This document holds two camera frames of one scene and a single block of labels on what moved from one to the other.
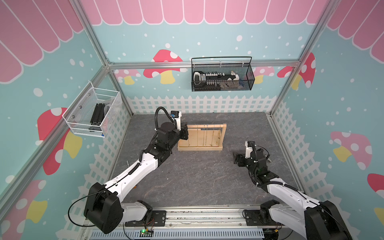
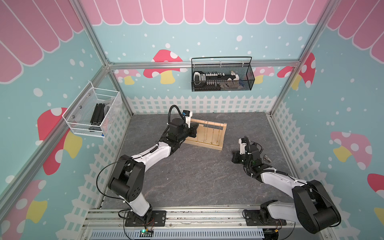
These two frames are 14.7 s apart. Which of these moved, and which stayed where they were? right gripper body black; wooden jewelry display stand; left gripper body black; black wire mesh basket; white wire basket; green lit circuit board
Moved: left gripper body black; wooden jewelry display stand
Stayed: white wire basket; green lit circuit board; right gripper body black; black wire mesh basket
